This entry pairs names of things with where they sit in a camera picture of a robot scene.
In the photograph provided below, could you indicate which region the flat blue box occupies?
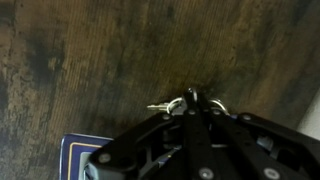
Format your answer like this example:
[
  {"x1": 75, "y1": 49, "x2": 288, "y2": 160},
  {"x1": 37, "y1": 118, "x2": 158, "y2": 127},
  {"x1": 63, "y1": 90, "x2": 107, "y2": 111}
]
[{"x1": 59, "y1": 133, "x2": 115, "y2": 180}]

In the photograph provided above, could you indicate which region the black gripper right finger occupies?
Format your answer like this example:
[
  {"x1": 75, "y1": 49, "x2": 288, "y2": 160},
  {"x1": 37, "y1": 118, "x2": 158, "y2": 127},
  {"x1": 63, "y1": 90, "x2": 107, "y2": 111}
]
[{"x1": 196, "y1": 91, "x2": 320, "y2": 180}]

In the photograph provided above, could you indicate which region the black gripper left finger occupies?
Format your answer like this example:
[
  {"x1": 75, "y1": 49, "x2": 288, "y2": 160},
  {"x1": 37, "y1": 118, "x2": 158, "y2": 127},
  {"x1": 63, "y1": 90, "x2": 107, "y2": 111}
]
[{"x1": 87, "y1": 88, "x2": 214, "y2": 180}]

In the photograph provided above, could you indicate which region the silver key bunch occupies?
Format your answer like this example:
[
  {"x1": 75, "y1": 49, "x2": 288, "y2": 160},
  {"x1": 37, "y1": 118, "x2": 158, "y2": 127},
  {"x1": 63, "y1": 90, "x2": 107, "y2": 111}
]
[{"x1": 146, "y1": 96, "x2": 232, "y2": 117}]

